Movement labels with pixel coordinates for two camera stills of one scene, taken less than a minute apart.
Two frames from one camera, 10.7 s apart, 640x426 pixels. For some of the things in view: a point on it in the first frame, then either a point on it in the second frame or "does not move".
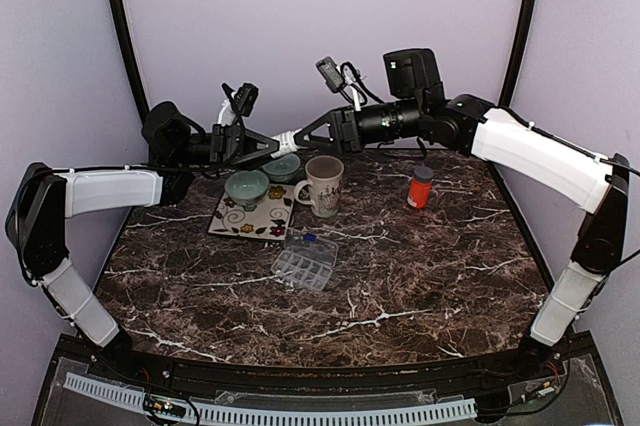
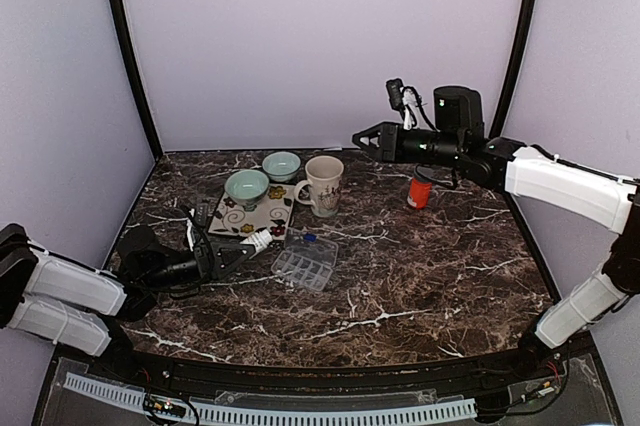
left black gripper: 228,145 -> 208,264
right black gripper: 345,132 -> 387,152
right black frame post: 524,25 does not move
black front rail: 471,370 does not move
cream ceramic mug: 323,189 does not move
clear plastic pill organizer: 307,260 does not move
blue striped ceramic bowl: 283,169 does not move
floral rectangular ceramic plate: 269,222 does not move
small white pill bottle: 287,144 -> 260,239
